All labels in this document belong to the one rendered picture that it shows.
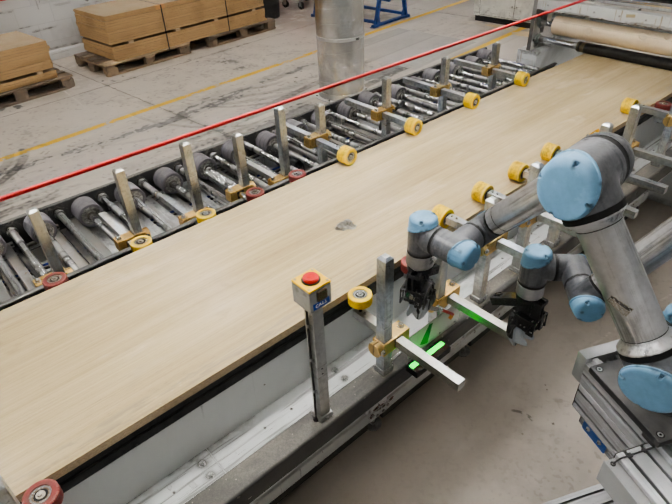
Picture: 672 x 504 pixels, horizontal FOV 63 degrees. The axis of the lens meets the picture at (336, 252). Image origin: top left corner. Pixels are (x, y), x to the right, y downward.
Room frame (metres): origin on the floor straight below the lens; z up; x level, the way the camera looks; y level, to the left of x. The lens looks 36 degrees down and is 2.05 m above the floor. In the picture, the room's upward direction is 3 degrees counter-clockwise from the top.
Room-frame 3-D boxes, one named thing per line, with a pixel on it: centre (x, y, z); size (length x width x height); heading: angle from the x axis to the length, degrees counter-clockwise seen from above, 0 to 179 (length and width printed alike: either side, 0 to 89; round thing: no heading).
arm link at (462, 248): (1.10, -0.31, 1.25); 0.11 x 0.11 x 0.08; 42
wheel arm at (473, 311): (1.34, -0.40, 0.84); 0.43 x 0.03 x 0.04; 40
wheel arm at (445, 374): (1.19, -0.20, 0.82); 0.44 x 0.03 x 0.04; 40
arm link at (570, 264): (1.13, -0.64, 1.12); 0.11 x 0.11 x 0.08; 82
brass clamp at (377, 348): (1.21, -0.15, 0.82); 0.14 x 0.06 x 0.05; 130
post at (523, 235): (1.68, -0.71, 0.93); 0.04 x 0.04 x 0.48; 40
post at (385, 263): (1.20, -0.14, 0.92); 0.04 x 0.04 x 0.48; 40
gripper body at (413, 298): (1.15, -0.22, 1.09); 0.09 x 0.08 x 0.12; 150
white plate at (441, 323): (1.32, -0.32, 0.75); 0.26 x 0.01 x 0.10; 130
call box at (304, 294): (1.03, 0.06, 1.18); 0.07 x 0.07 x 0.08; 40
